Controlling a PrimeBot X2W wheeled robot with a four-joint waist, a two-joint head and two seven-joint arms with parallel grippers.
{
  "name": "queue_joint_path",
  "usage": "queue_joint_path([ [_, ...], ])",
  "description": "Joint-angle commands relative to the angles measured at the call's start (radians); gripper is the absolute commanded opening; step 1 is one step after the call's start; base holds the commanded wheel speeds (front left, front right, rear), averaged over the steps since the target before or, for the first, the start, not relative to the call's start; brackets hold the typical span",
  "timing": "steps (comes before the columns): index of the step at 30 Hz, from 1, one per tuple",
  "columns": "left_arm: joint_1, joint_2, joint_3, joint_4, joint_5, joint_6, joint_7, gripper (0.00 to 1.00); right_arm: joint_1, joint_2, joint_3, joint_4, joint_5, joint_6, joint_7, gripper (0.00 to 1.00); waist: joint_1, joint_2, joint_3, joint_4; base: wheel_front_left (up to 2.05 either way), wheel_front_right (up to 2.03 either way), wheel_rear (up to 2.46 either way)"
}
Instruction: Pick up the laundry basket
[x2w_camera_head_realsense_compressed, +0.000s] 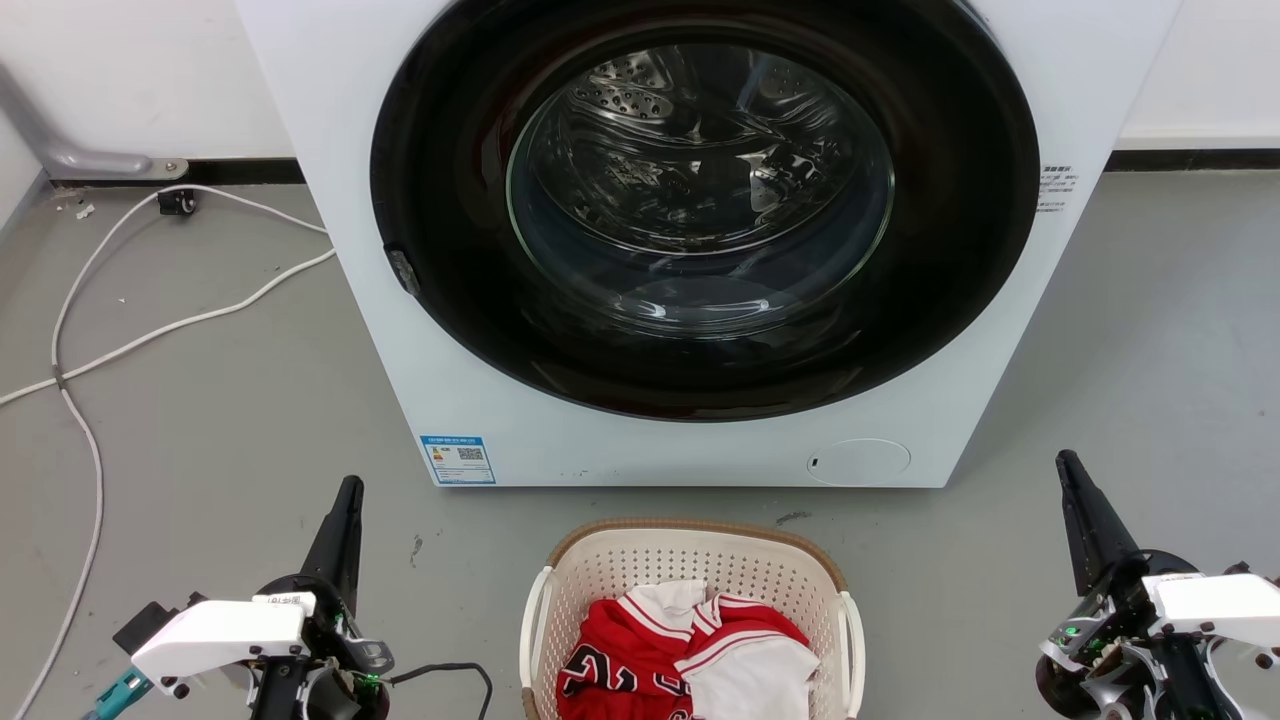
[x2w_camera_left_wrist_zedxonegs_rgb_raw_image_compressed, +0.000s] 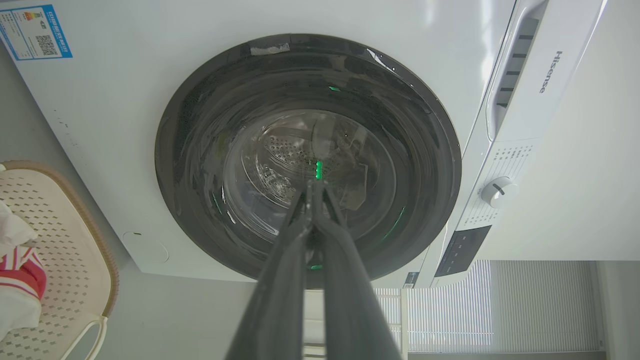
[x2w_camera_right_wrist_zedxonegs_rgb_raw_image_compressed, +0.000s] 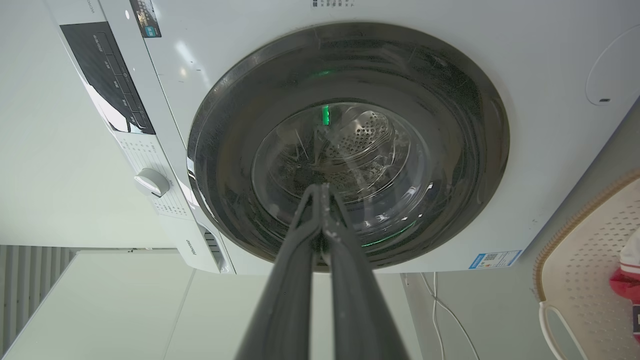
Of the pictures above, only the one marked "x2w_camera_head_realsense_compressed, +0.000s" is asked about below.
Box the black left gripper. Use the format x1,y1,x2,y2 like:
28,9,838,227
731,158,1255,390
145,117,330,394
245,475,395,720

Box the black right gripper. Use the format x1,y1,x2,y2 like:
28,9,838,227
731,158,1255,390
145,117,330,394
1034,449,1280,720

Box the cream plastic laundry basket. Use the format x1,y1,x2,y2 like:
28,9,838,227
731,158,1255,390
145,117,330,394
518,517,867,720

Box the blue energy label sticker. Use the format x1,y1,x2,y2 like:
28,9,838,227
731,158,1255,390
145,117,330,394
420,434,497,486

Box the round white filter cover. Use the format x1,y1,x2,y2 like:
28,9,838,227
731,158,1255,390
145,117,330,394
806,438,912,488

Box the red basketball jersey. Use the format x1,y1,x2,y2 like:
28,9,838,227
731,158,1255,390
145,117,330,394
556,589,811,720

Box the small printed text sticker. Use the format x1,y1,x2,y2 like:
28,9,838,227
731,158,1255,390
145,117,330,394
1036,164,1080,214

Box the white garment with red trim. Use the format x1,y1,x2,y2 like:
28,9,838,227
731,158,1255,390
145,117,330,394
625,579,823,720

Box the black round washer door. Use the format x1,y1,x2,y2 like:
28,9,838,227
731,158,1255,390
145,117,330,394
369,0,1042,423

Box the white front-load washing machine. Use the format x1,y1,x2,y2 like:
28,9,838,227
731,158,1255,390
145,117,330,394
236,0,1185,490

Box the grey metal pipe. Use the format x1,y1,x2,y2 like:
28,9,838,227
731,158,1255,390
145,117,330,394
0,62,190,182

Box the thin black left gripper cable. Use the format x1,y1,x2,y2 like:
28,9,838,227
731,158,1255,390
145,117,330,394
386,662,495,720

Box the long white power cable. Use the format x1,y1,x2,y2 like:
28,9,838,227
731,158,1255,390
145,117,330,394
12,184,331,720

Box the teal cable connector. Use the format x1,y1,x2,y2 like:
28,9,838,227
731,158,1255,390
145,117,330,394
82,668,155,720

